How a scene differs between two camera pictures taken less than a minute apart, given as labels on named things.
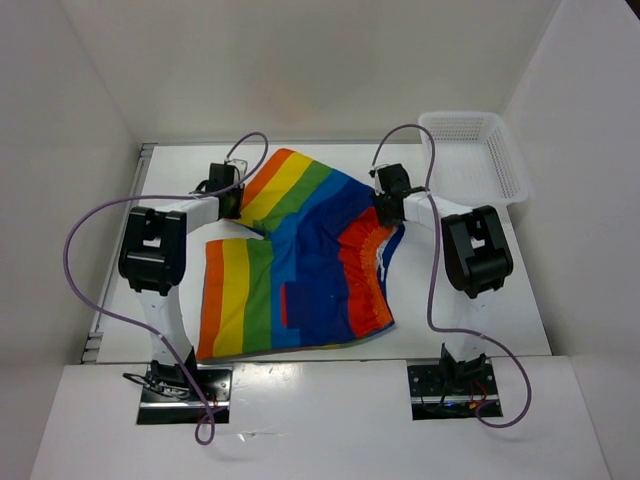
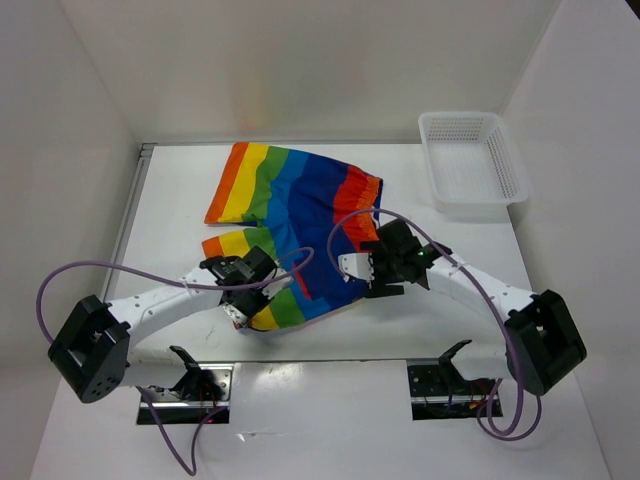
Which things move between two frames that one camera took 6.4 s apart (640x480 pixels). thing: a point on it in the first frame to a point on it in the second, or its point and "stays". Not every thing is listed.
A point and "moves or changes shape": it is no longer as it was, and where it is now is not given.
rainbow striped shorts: [316, 278] moves or changes shape
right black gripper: [385, 220] to [378, 287]
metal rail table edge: [94, 343] stays
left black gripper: [234, 212] to [263, 298]
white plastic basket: [474, 162] stays
